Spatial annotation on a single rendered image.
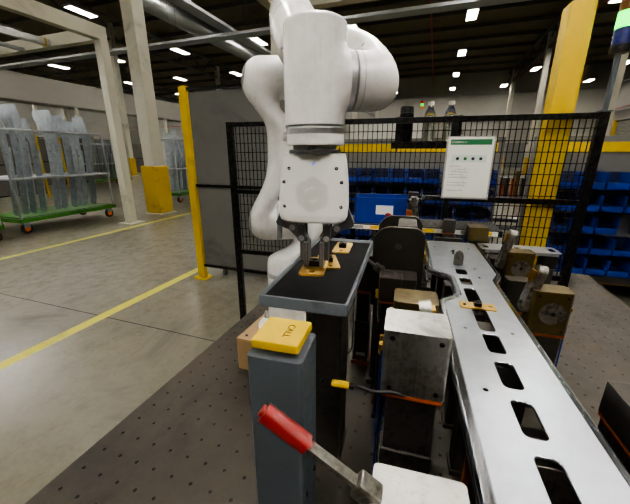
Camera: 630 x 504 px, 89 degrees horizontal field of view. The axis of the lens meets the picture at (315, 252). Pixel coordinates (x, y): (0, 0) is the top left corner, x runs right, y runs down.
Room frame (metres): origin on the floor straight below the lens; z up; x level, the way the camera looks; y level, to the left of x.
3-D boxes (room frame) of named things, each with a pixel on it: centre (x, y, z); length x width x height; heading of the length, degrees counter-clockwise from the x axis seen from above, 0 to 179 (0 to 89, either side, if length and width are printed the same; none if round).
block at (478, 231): (1.42, -0.73, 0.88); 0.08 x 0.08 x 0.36; 75
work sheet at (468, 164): (1.70, -0.78, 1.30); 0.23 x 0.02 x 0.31; 75
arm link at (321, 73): (0.49, 0.00, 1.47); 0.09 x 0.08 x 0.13; 100
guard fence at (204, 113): (3.27, 0.71, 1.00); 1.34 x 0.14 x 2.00; 70
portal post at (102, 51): (6.55, 3.79, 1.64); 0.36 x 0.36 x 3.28; 70
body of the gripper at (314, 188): (0.49, 0.00, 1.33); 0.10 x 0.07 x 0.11; 81
